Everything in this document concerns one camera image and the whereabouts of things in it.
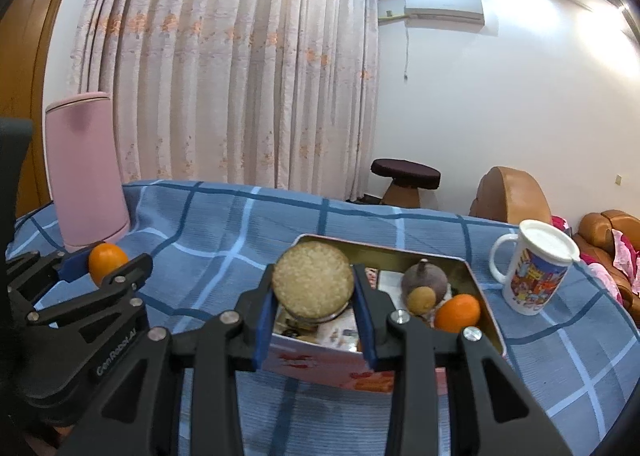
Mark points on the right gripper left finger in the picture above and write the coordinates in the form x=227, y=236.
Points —
x=137, y=411

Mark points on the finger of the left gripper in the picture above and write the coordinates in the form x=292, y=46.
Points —
x=75, y=265

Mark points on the small orange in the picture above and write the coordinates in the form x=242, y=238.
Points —
x=104, y=259

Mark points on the large orange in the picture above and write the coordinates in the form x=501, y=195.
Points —
x=459, y=312

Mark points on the small yellow-brown longan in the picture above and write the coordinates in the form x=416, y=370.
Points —
x=421, y=300

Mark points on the purple round fruit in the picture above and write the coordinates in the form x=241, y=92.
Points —
x=425, y=273

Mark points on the pink metal tin box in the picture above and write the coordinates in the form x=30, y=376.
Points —
x=331, y=353

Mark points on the round layered sugarcane piece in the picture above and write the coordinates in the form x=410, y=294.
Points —
x=313, y=280

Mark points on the pink electric kettle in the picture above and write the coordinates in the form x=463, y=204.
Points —
x=83, y=170

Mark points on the white printed mug with lid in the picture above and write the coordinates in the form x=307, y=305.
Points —
x=542, y=256

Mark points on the brown leather sofa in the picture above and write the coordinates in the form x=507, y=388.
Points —
x=615, y=245

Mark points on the pink floral blanket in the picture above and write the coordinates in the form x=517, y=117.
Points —
x=615, y=260

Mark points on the brown leather armchair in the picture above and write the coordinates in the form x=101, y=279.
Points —
x=511, y=196

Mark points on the wooden door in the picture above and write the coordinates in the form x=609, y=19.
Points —
x=26, y=32

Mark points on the dark round stool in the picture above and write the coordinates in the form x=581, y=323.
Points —
x=407, y=178

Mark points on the floral pink curtain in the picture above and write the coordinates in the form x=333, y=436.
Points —
x=275, y=93

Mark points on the white air conditioner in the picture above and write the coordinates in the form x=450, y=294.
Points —
x=459, y=11

